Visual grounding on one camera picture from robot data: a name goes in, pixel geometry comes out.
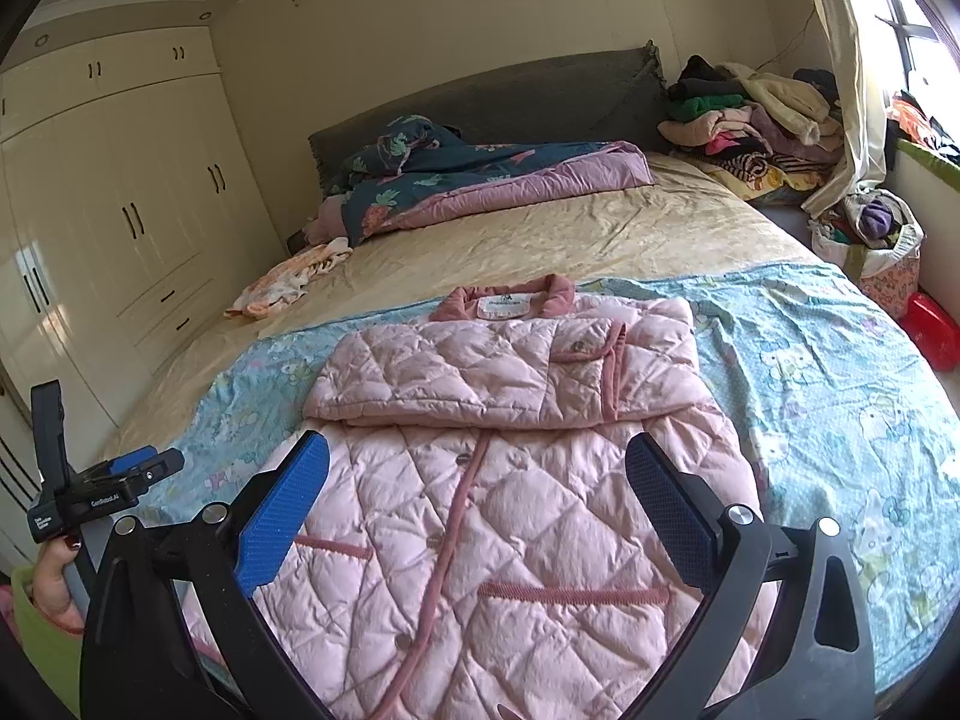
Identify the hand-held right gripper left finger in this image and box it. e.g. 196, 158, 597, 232
79, 430, 355, 720

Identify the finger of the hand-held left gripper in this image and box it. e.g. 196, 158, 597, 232
75, 448, 186, 509
96, 446, 162, 477

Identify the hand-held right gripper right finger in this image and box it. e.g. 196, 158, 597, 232
621, 431, 880, 720

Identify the pink quilted jacket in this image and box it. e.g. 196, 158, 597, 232
180, 274, 779, 720

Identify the floral bag with clothes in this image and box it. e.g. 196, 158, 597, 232
808, 189, 926, 302

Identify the pile of clothes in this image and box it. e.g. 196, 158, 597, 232
656, 54, 850, 202

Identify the person's left hand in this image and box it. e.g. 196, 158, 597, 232
34, 535, 86, 635

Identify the blue cartoon printed blanket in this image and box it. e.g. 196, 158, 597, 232
101, 261, 960, 692

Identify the cream wardrobe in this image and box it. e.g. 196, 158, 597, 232
0, 21, 292, 563

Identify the peach patterned cloth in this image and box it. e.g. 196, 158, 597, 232
225, 238, 353, 320

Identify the pink pillow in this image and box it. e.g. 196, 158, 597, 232
304, 195, 353, 245

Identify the bed with beige sheet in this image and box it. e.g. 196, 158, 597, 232
96, 148, 960, 695

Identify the red plastic container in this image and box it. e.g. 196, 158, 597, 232
896, 291, 960, 374

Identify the dark floral quilt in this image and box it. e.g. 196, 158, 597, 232
322, 114, 656, 246

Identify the green windowsill cover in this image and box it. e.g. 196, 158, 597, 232
896, 139, 960, 190

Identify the grey padded headboard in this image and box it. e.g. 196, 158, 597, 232
307, 41, 666, 175

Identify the orange and dark cloth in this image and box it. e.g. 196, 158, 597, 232
889, 90, 960, 164

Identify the cream curtain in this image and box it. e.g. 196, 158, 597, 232
791, 0, 895, 216

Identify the window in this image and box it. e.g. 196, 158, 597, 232
825, 0, 960, 145

